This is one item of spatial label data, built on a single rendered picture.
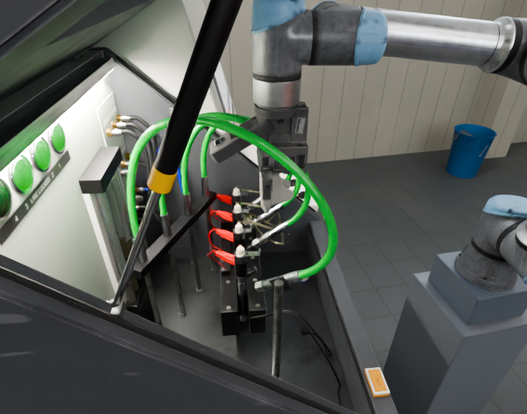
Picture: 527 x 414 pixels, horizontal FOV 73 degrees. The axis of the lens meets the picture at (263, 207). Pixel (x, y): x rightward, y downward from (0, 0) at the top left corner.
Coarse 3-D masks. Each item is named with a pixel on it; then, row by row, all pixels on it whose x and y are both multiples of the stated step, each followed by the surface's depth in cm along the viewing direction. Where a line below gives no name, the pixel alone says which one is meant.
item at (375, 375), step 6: (372, 372) 68; (378, 372) 68; (366, 378) 68; (372, 378) 67; (378, 378) 67; (378, 384) 66; (384, 384) 66; (378, 390) 65; (384, 390) 65; (378, 396) 65
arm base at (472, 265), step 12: (468, 252) 97; (480, 252) 93; (456, 264) 100; (468, 264) 96; (480, 264) 93; (492, 264) 92; (504, 264) 91; (468, 276) 96; (480, 276) 94; (492, 276) 92; (504, 276) 91; (516, 276) 93; (492, 288) 93; (504, 288) 93
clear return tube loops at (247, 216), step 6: (258, 192) 98; (240, 204) 91; (246, 204) 92; (252, 204) 92; (246, 216) 102; (252, 216) 102; (240, 222) 84; (246, 222) 85; (252, 222) 86; (264, 222) 102; (258, 228) 97; (270, 228) 87; (282, 234) 88; (270, 240) 93; (282, 240) 90
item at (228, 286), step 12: (252, 228) 102; (252, 240) 98; (252, 264) 90; (228, 276) 87; (252, 276) 87; (228, 288) 83; (252, 288) 83; (228, 300) 80; (252, 300) 80; (264, 300) 80; (228, 312) 78; (252, 312) 78; (264, 312) 79; (228, 324) 80; (252, 324) 81; (264, 324) 81
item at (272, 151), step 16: (160, 128) 54; (224, 128) 50; (240, 128) 50; (144, 144) 57; (256, 144) 50; (288, 160) 50; (128, 176) 61; (304, 176) 51; (128, 192) 63; (320, 192) 52; (128, 208) 66; (320, 208) 52; (336, 240) 55; (304, 272) 60
